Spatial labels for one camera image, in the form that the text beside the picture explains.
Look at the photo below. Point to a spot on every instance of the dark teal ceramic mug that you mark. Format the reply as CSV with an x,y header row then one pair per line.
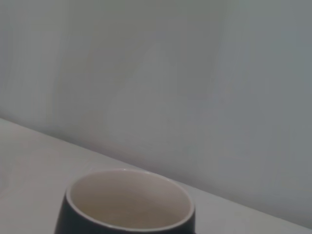
x,y
126,202

